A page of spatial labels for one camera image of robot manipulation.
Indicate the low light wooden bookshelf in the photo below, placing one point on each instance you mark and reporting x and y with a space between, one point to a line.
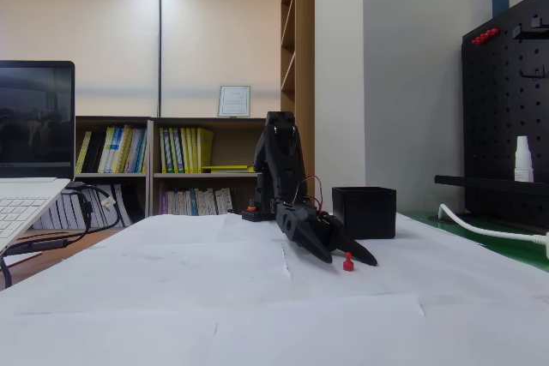
227 147

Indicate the wide yellow binder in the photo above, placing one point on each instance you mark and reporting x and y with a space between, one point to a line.
205 149

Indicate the black orange base clamp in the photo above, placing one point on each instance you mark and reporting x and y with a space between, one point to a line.
251 214

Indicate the white paper sheet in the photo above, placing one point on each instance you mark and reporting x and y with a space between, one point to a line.
429 267
171 271
107 338
386 331

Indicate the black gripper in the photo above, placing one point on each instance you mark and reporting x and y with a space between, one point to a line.
322 229

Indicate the tall wooden bookshelf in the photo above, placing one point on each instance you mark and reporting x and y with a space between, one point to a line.
302 61

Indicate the framed certificate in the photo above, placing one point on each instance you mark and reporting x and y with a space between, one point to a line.
234 101

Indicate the flat yellow book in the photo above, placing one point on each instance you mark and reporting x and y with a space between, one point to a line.
225 166

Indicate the black pegboard shelf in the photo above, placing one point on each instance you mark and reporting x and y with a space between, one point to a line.
489 183

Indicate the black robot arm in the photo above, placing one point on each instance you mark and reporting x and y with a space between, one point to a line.
281 160

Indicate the black square box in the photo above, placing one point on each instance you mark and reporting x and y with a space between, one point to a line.
369 211

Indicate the white plastic bottle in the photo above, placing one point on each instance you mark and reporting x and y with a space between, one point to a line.
523 160

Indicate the low dark wooden bookshelf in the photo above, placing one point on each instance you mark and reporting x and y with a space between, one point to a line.
148 194

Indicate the green desk mat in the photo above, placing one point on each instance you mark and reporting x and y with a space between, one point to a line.
493 241

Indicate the black pegboard hook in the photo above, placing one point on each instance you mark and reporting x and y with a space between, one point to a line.
521 32
532 72

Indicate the black pegboard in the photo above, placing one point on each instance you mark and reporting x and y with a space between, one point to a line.
506 117

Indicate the white laptop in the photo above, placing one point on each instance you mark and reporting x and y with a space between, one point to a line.
30 134

